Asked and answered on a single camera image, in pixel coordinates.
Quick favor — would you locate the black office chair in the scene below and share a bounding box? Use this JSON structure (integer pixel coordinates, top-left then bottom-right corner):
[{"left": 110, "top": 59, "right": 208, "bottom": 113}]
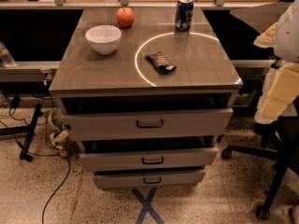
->
[{"left": 221, "top": 96, "right": 299, "bottom": 221}]

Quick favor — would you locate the blue tape cross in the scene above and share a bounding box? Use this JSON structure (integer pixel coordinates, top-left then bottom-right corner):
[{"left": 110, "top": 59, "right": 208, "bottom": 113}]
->
[{"left": 131, "top": 188, "right": 164, "bottom": 224}]

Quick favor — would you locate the white bowl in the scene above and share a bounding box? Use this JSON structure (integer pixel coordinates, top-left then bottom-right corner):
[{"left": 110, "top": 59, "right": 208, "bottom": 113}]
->
[{"left": 85, "top": 25, "right": 121, "bottom": 55}]

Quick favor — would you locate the red apple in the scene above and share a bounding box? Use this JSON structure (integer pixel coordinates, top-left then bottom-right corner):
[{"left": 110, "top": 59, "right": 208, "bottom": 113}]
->
[{"left": 116, "top": 7, "right": 135, "bottom": 28}]

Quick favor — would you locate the top grey drawer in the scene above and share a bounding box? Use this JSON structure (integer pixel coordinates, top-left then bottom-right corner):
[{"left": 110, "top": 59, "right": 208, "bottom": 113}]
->
[{"left": 62, "top": 108, "right": 233, "bottom": 141}]

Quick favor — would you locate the blue pepsi can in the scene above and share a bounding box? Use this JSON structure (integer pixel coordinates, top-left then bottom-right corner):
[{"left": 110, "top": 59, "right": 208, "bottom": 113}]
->
[{"left": 175, "top": 0, "right": 193, "bottom": 31}]

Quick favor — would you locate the bottom grey drawer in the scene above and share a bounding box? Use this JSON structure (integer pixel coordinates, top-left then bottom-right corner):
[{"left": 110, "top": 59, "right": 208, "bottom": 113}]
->
[{"left": 93, "top": 168, "right": 206, "bottom": 189}]

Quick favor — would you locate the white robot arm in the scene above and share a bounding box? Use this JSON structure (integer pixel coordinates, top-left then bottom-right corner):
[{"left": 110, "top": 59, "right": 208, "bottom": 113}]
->
[{"left": 253, "top": 0, "right": 299, "bottom": 124}]

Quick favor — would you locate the middle grey drawer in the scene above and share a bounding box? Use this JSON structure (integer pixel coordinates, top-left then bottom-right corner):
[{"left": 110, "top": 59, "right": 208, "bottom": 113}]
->
[{"left": 80, "top": 147, "right": 218, "bottom": 172}]

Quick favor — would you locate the black floor cable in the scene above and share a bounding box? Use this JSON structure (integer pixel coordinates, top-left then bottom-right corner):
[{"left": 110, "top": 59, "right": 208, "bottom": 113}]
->
[{"left": 0, "top": 107, "right": 72, "bottom": 224}]

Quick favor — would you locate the wire basket with items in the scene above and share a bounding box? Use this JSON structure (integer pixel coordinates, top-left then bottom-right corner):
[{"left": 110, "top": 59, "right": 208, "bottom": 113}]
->
[{"left": 47, "top": 108, "right": 71, "bottom": 158}]

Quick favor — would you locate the grey drawer cabinet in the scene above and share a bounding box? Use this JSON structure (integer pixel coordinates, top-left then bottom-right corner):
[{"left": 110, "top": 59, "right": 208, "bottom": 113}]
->
[{"left": 50, "top": 7, "right": 242, "bottom": 176}]

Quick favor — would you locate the grey drawer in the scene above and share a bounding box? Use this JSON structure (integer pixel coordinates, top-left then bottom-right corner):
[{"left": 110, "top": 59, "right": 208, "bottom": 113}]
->
[
  {"left": 93, "top": 168, "right": 206, "bottom": 189},
  {"left": 62, "top": 108, "right": 233, "bottom": 141},
  {"left": 80, "top": 147, "right": 218, "bottom": 172}
]

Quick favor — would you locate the black stand leg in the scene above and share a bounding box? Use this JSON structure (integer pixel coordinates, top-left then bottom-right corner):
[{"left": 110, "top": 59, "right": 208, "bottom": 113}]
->
[{"left": 0, "top": 104, "right": 42, "bottom": 161}]

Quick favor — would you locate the clear plastic bottle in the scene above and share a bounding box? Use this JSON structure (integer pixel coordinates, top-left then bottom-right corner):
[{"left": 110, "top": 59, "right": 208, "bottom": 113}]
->
[{"left": 0, "top": 42, "right": 16, "bottom": 67}]

